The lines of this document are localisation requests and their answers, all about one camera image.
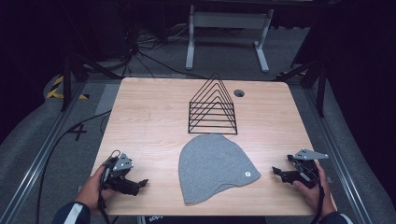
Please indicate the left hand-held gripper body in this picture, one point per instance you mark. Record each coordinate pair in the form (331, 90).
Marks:
(120, 182)

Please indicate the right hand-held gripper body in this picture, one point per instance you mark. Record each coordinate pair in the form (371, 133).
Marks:
(306, 174)

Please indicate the grey knit beanie hat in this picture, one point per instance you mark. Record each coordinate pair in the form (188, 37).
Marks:
(211, 165)

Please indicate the person's right hand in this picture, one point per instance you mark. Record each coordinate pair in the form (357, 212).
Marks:
(316, 196)

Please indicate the person's left hand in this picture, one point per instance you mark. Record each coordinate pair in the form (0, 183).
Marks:
(90, 191)

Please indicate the black tripod stand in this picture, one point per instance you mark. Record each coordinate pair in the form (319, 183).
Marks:
(320, 84)
(67, 81)

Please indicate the aluminium floor rail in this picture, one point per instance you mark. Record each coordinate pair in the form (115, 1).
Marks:
(34, 163)
(339, 152)

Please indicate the white metal desk frame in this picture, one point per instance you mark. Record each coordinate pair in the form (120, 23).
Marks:
(229, 21)

